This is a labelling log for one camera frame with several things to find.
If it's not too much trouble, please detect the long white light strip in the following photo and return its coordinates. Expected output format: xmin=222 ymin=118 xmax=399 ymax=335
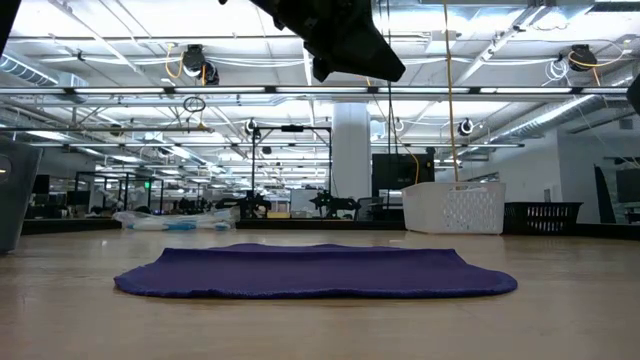
xmin=0 ymin=86 xmax=631 ymax=96

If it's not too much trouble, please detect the black perforated plastic basket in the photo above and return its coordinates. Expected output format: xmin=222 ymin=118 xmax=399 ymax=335
xmin=503 ymin=201 xmax=584 ymax=235

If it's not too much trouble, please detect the grey plastic bin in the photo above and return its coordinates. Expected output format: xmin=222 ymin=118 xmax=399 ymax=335
xmin=0 ymin=135 xmax=44 ymax=254

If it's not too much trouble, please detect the black gantry frame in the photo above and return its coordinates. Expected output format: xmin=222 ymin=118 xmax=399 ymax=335
xmin=250 ymin=125 xmax=333 ymax=220

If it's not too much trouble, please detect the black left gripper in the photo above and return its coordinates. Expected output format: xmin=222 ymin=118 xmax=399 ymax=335
xmin=249 ymin=0 xmax=407 ymax=84

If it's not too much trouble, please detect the black aluminium table frame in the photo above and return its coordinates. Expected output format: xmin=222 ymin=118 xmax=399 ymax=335
xmin=22 ymin=218 xmax=640 ymax=240

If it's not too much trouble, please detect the white perforated plastic basket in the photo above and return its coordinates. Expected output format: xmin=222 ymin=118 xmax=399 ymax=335
xmin=401 ymin=181 xmax=507 ymax=236

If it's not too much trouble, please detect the dark upright panel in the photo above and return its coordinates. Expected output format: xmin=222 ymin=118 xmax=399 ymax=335
xmin=593 ymin=164 xmax=617 ymax=225

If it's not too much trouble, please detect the white round pillar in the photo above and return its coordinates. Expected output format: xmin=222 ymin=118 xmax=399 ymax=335
xmin=331 ymin=102 xmax=373 ymax=201

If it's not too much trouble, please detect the silver ventilation duct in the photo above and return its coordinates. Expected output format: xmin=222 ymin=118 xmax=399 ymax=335
xmin=492 ymin=94 xmax=640 ymax=144
xmin=0 ymin=52 xmax=89 ymax=104

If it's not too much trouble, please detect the black cabinet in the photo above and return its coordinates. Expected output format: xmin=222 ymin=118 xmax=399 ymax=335
xmin=371 ymin=153 xmax=436 ymax=198

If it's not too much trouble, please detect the yellow hanging cable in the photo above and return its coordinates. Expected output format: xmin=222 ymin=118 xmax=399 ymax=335
xmin=443 ymin=0 xmax=460 ymax=184

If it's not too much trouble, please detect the dark blue cloth mat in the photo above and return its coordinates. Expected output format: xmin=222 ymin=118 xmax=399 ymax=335
xmin=113 ymin=242 xmax=519 ymax=301

